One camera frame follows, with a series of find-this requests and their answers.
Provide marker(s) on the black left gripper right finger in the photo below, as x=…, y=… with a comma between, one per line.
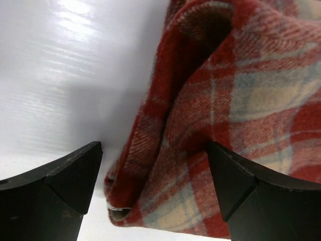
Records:
x=259, y=204

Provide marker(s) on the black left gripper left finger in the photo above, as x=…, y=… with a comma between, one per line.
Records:
x=49, y=202

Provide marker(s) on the red patterned skirt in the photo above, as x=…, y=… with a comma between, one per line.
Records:
x=245, y=74

